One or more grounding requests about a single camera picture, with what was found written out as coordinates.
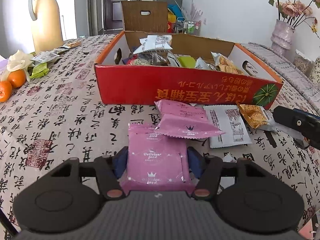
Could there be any pink snack pack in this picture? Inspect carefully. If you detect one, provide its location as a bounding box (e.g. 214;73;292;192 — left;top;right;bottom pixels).
155;99;225;139
120;124;194;194

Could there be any white printed snack pack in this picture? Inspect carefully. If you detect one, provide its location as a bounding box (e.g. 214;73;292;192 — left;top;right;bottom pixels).
133;35;172;55

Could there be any floral patterned small vase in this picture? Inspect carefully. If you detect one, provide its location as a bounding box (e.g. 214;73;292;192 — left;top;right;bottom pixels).
309;57;320;85

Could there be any orange triangle snack pack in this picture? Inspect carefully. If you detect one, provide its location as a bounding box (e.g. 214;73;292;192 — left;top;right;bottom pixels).
237;103;277;132

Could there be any pink folded table runner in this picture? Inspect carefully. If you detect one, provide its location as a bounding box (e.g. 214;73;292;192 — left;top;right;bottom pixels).
242;42;319;115

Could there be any grey white snack pack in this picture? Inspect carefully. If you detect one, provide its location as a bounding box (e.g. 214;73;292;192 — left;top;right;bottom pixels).
203;105;252;148

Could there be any calligraphy print tablecloth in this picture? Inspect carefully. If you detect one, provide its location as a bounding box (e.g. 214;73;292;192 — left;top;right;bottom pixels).
1;34;319;226

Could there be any pink textured flower vase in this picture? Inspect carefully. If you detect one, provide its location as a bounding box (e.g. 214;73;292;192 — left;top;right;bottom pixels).
271;20;295;56

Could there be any red cardboard snack box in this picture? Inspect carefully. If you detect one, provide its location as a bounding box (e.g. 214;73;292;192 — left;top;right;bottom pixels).
94;31;283;108

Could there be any dried pink rose bouquet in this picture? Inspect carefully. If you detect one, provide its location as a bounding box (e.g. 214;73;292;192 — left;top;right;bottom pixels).
268;0;319;34

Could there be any green snack pack on left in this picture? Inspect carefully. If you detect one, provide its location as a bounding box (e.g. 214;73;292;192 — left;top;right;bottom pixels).
30;63;49;79

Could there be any rear orange mandarin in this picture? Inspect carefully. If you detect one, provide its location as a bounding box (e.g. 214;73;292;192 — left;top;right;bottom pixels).
7;69;27;89

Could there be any orange mandarin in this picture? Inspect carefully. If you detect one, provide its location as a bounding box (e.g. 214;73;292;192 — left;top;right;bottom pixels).
0;81;12;102
7;69;27;89

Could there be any front orange mandarin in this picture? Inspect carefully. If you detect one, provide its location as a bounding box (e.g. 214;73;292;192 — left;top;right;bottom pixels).
0;81;12;102

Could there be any yellow thermos jug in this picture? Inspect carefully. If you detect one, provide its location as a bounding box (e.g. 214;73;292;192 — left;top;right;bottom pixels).
28;0;63;53

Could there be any wooden chair back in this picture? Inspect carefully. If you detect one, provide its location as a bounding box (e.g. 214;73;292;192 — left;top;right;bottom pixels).
121;1;168;33

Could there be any metal wire storage rack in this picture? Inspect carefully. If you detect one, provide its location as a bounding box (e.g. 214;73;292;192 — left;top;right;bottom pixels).
174;17;201;36

